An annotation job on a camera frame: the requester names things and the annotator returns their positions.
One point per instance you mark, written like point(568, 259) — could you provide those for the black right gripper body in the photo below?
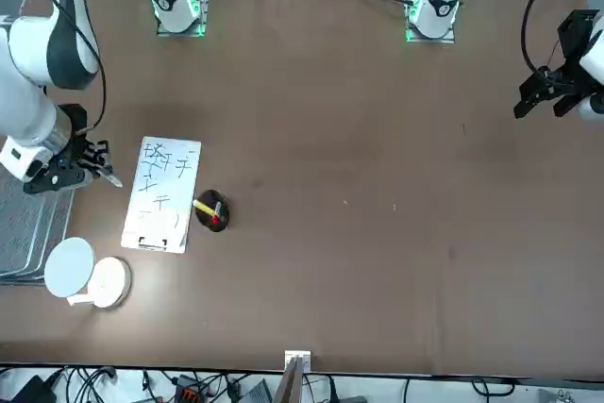
point(78, 122)

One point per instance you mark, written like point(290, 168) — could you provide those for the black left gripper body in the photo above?
point(573, 39)

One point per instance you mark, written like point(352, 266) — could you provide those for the white marker with blue cap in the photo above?
point(113, 180)

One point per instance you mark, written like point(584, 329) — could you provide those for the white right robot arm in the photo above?
point(23, 91)

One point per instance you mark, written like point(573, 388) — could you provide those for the white A4 paper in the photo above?
point(160, 219)

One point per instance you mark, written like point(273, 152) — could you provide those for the black mesh pen holder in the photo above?
point(210, 228)

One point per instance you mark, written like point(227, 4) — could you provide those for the silver mesh letter tray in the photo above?
point(28, 233)

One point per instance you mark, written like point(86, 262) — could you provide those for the yellow marker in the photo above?
point(204, 206)

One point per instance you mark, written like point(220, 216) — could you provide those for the cream clipboard with metal clip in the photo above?
point(174, 247)

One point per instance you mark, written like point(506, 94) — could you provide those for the white marker with red cap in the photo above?
point(216, 219)

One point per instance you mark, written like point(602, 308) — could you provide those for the orange and black device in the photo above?
point(191, 391)

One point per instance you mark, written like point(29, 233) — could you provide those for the aluminium profile post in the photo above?
point(297, 374)

